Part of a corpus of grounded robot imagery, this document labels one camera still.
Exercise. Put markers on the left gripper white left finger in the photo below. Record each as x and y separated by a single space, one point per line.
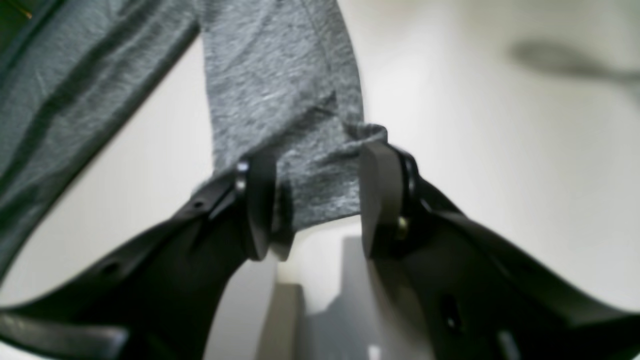
155 297

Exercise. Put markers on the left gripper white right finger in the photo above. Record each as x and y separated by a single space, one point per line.
481 296

